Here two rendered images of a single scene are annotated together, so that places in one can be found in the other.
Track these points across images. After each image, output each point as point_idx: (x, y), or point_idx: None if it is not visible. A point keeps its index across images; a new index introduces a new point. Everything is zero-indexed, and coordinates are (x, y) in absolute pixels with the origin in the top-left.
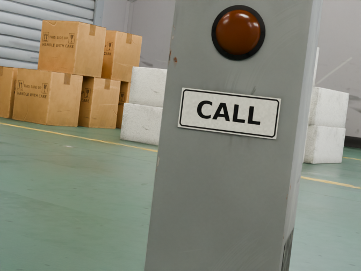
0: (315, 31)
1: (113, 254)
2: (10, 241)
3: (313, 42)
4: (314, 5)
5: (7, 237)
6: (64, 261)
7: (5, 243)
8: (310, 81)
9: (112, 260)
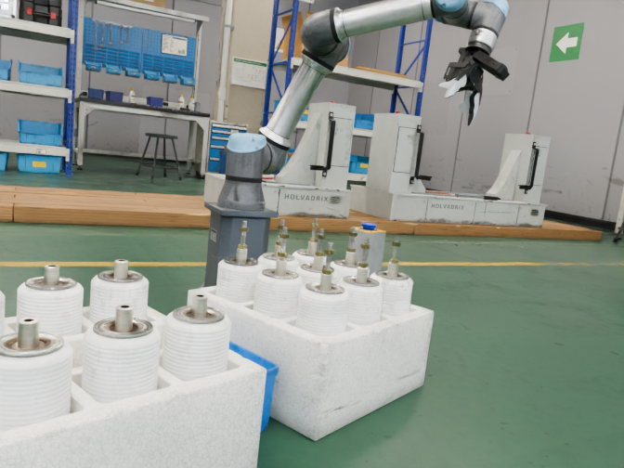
0: (358, 246)
1: (579, 387)
2: (583, 370)
3: (356, 248)
4: (349, 240)
5: (591, 370)
6: (551, 372)
7: (577, 368)
8: (359, 256)
9: (564, 383)
